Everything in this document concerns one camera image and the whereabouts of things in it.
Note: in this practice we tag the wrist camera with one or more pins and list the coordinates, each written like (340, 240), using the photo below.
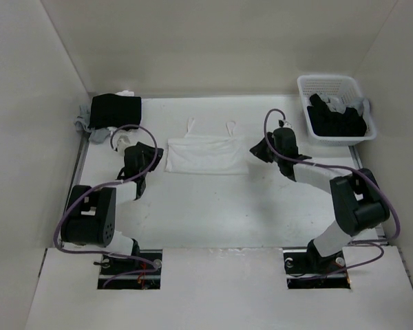
(122, 143)
(284, 124)

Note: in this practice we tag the folded black tank top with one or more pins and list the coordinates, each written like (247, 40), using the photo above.
(110, 110)

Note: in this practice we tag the white plastic basket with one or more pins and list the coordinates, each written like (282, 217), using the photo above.
(343, 87)

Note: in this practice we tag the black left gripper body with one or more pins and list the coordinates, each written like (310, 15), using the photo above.
(149, 159)

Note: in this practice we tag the black tank tops in basket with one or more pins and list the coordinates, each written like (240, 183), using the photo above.
(331, 124)

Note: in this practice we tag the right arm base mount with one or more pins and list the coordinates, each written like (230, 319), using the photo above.
(307, 271)

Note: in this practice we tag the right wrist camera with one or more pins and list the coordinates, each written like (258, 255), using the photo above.
(284, 124)

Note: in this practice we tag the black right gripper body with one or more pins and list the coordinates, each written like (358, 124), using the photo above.
(263, 153)

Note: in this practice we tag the grey tank top under stack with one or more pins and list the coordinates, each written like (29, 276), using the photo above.
(82, 122)

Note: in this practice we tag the white tank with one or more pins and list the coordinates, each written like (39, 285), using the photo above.
(207, 154)
(125, 93)

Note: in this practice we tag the white tank top in stack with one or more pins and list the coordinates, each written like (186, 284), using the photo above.
(125, 93)

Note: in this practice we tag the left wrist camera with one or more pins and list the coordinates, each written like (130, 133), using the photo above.
(122, 143)

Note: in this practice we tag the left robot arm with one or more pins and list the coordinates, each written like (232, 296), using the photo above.
(92, 221)

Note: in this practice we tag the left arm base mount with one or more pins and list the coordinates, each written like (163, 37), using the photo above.
(120, 273)

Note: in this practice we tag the grey tank top in basket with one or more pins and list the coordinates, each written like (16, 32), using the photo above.
(361, 105)

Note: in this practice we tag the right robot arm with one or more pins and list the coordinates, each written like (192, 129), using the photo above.
(357, 203)

